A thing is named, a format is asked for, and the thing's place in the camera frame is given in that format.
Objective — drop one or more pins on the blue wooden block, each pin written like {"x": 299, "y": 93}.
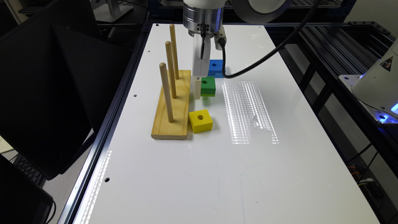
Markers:
{"x": 215, "y": 67}

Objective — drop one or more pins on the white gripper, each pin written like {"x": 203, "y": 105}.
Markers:
{"x": 201, "y": 61}

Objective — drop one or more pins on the far wooden peg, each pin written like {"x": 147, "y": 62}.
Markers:
{"x": 174, "y": 50}

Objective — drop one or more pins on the wooden peg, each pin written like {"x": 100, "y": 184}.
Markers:
{"x": 170, "y": 63}
{"x": 174, "y": 50}
{"x": 166, "y": 88}

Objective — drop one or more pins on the green wooden block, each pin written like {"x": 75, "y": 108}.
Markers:
{"x": 208, "y": 86}

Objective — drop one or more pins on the yellow wooden block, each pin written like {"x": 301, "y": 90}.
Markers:
{"x": 200, "y": 121}

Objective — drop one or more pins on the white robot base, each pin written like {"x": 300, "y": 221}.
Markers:
{"x": 376, "y": 89}

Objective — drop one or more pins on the wooden base board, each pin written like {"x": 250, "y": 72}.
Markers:
{"x": 177, "y": 130}

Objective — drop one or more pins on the black keyboard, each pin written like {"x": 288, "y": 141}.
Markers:
{"x": 29, "y": 170}

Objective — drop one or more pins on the monitor stand silver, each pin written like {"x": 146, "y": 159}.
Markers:
{"x": 111, "y": 11}

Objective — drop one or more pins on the near wooden peg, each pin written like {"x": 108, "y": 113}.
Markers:
{"x": 166, "y": 88}

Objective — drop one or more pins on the middle wooden peg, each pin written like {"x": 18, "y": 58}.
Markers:
{"x": 170, "y": 63}

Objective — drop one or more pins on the black aluminium frame rails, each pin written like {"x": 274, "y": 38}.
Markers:
{"x": 342, "y": 49}

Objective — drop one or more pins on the black monitor left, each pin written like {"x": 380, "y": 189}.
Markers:
{"x": 58, "y": 79}

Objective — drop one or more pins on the black laptop corner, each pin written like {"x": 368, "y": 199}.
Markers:
{"x": 22, "y": 201}

